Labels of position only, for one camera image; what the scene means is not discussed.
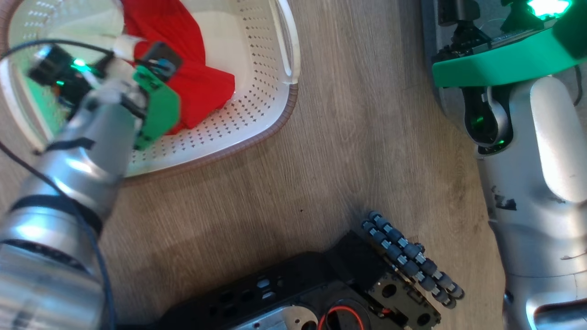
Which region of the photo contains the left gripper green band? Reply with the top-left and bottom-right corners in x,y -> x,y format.
28,42 -> 183,151

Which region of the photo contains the white basket with brown rim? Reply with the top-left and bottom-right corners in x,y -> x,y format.
0,0 -> 301,180

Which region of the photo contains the grey fabric sofa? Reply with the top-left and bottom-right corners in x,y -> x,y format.
421,0 -> 587,134

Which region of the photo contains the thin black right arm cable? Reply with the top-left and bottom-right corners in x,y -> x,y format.
572,64 -> 584,107

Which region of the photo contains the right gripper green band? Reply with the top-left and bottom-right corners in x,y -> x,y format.
432,0 -> 587,88

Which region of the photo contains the red garment with white band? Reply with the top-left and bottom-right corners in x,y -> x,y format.
120,0 -> 236,135

